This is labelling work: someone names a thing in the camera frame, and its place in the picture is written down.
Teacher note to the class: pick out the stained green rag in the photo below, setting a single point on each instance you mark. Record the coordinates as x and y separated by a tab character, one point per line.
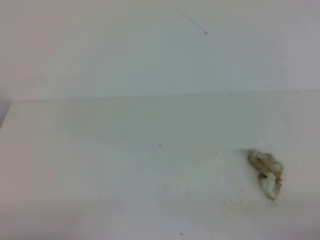
269	172

